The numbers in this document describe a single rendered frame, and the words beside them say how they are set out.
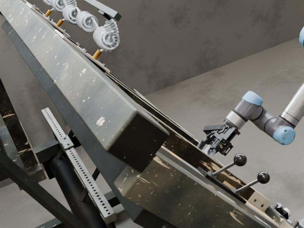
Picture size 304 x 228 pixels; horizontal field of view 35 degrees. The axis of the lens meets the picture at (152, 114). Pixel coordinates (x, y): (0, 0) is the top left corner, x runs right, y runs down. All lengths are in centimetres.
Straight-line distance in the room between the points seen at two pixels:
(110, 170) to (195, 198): 28
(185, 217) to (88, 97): 34
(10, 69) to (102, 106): 344
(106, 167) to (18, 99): 321
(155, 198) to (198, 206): 11
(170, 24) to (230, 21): 69
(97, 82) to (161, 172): 25
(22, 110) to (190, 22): 199
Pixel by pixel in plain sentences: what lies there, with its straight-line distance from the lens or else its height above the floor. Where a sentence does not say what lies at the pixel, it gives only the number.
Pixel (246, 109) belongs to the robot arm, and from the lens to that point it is 192.
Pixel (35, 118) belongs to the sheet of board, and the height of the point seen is 47.
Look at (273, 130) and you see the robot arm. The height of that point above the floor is 131.
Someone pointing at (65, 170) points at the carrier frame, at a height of 72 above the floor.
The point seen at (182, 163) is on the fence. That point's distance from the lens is 133.
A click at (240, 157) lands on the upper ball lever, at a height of 155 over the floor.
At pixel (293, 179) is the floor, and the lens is 372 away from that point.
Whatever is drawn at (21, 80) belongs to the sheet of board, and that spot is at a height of 83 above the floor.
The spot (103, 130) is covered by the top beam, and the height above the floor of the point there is 190.
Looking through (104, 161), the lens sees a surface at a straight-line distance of 130.
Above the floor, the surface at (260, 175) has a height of 145.
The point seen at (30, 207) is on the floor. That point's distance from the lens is 422.
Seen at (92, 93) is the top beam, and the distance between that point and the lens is 107.
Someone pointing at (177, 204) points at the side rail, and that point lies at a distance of 105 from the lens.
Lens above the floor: 236
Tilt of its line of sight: 29 degrees down
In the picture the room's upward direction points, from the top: 16 degrees counter-clockwise
